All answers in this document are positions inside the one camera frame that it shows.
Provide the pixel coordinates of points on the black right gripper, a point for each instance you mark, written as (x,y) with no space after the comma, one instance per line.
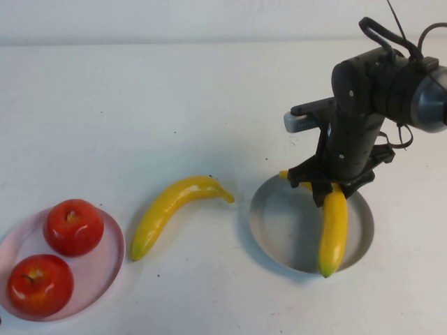
(314,172)

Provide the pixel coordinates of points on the yellow plastic banana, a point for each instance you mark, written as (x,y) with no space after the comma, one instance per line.
(333,237)
(164,216)

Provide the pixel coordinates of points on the red plastic apple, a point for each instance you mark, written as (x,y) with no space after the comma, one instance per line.
(38,296)
(70,237)

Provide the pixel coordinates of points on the grey-blue round plate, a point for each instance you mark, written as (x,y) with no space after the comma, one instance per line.
(286,230)

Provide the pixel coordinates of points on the pink round plate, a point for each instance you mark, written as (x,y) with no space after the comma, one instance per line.
(97,265)

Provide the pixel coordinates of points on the black zip tie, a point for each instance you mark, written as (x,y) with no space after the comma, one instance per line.
(396,19)

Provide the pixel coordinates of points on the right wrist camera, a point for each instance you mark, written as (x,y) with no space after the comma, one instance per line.
(300,122)

